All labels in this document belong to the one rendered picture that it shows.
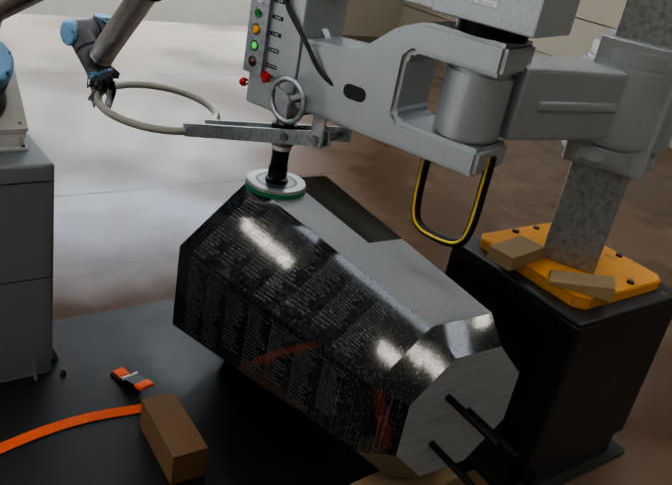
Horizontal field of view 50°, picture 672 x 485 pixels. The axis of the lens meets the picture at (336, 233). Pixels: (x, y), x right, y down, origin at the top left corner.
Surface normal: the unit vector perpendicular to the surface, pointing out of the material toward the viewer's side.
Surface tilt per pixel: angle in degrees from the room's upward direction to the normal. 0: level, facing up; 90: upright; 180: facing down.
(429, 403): 90
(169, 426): 0
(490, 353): 90
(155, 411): 0
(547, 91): 90
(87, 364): 0
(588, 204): 90
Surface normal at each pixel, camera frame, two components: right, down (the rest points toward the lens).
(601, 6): -0.80, 0.12
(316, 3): 0.78, 0.39
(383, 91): -0.60, 0.24
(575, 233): -0.42, 0.32
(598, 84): 0.48, 0.45
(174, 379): 0.18, -0.89
